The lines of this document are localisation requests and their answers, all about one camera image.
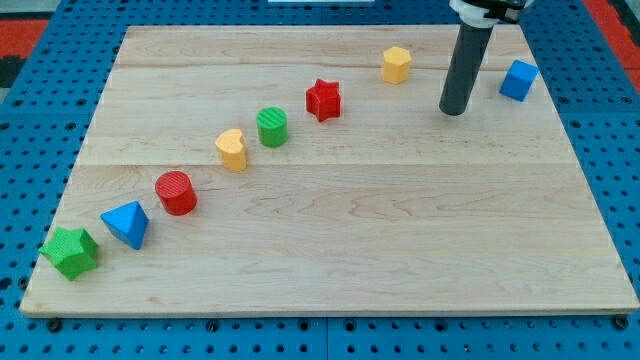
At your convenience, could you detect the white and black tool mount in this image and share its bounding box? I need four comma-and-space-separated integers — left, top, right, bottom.
449, 0, 533, 28

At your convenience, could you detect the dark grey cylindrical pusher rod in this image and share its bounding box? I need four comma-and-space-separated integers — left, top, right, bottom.
439, 22, 493, 116

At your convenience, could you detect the blue cube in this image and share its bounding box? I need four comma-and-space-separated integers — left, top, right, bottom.
499, 60, 539, 102

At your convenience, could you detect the yellow hexagonal block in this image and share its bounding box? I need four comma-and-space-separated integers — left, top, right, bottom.
382, 47, 412, 84

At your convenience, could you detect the red star block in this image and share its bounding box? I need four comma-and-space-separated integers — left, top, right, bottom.
305, 78, 342, 122

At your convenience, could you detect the light wooden board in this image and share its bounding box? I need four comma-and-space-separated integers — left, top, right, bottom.
20, 25, 639, 318

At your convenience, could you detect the green cylinder block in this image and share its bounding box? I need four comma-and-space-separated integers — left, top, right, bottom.
256, 107, 288, 147

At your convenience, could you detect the yellow heart block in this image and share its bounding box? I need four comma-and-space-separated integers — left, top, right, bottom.
215, 129, 247, 171

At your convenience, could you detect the red cylinder block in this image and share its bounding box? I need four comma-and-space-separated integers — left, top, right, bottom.
155, 171, 197, 216

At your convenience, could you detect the blue triangular prism block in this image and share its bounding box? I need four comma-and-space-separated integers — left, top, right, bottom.
100, 201, 149, 250

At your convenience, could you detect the green star block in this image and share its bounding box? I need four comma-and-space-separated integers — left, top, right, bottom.
39, 227, 98, 281

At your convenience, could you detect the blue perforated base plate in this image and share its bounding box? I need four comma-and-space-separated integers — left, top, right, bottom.
1, 1, 639, 359

